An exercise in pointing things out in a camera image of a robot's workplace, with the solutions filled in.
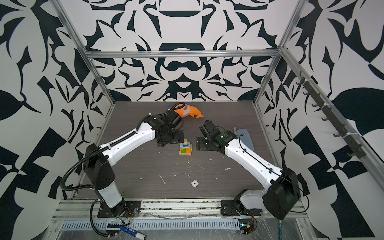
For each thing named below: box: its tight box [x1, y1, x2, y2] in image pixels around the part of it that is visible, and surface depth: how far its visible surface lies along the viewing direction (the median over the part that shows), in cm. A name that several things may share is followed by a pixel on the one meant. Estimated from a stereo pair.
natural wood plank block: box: [179, 150, 192, 156], surface depth 93 cm
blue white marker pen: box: [120, 226, 148, 240], surface depth 69 cm
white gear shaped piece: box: [191, 179, 199, 188], surface depth 84 cm
